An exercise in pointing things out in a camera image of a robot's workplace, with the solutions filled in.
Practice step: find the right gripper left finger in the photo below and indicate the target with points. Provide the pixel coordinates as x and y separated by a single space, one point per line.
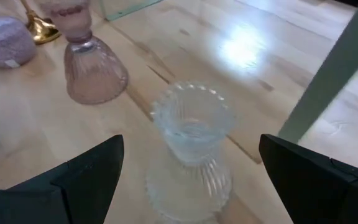
73 193

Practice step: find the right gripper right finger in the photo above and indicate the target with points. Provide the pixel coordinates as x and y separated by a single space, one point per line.
315 193

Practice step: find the clear glass candlestick holder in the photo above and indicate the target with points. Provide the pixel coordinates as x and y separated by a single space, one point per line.
194 130

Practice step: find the tall brass candlestick holder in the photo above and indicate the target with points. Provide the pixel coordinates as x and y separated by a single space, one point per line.
42 31

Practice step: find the pink patterned candle tin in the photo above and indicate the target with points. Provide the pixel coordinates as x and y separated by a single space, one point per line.
5 40

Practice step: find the pink glass candlestick holder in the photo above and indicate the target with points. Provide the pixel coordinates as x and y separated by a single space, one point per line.
95 71

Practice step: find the green perforated metal riser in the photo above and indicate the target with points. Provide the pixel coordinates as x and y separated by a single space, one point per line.
337 62

